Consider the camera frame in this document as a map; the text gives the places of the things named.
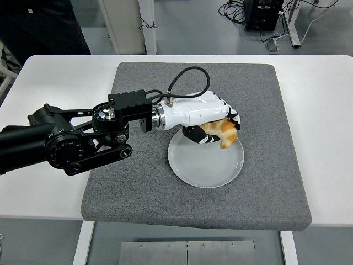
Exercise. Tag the grey fabric mat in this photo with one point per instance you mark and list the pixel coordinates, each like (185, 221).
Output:
(248, 96)

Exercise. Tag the black computer tower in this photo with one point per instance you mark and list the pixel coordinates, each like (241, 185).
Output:
(262, 16)

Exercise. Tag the white table leg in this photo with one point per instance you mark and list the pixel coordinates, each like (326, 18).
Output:
(289, 248)
(82, 245)

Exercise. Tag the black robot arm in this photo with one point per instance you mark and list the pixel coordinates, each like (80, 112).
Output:
(55, 138)

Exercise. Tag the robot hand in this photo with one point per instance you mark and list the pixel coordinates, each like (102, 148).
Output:
(198, 110)

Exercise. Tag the white desk leg with foot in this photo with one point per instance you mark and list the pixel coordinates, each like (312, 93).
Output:
(292, 25)

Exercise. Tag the golden croissant bread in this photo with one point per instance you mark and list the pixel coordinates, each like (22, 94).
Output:
(227, 135)

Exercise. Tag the grey metal plate with screws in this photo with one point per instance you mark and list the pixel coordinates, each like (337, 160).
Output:
(165, 254)

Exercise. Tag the wide white desk leg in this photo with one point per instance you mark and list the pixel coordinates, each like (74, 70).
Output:
(149, 33)

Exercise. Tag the round grey plate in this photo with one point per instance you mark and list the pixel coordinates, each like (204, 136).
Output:
(204, 168)

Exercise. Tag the white chair frame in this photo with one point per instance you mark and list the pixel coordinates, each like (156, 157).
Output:
(7, 74)

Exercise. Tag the white cabinet panel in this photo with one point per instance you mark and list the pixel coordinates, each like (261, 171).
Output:
(124, 27)

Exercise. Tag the grey foot pedal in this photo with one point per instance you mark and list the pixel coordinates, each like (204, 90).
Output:
(272, 45)

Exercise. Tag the person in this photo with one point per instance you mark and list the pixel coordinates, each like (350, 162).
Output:
(41, 27)

